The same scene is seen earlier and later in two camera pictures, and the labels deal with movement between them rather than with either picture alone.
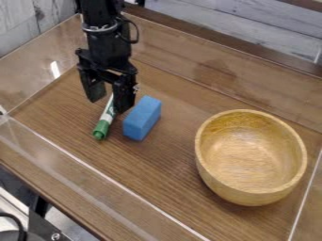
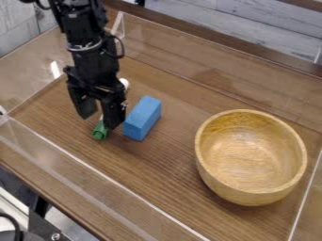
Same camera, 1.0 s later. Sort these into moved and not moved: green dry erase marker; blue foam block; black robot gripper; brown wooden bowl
Moved: black robot gripper
Not moved: blue foam block; brown wooden bowl; green dry erase marker
